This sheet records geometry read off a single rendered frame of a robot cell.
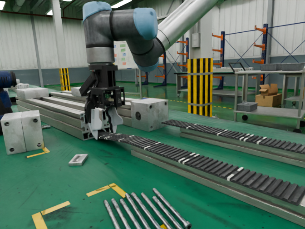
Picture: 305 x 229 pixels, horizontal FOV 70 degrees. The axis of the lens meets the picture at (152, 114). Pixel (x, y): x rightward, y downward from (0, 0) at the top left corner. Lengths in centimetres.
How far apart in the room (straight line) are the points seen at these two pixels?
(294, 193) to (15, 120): 62
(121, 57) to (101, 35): 601
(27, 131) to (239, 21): 898
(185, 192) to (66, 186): 22
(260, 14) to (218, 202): 872
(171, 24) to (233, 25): 876
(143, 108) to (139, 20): 29
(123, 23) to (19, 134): 40
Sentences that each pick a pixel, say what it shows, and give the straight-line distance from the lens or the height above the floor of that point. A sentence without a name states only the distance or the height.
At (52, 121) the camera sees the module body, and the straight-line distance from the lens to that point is 92.
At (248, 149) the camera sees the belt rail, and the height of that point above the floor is 79.
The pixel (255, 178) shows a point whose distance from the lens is 39.
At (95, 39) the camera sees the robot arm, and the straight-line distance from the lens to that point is 60.
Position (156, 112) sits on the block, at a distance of 74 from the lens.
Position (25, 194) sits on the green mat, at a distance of 47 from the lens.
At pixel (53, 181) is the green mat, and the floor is 78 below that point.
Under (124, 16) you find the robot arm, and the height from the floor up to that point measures 111.
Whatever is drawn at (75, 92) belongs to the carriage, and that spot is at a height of 88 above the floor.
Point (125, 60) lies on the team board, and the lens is 652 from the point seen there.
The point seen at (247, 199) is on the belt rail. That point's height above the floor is 79.
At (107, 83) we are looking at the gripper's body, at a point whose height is 95.
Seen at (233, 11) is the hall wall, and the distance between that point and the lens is 954.
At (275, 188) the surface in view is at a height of 81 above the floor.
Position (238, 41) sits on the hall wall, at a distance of 926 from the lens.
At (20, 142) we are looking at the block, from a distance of 69.
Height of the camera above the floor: 99
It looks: 12 degrees down
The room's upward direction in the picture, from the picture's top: 2 degrees counter-clockwise
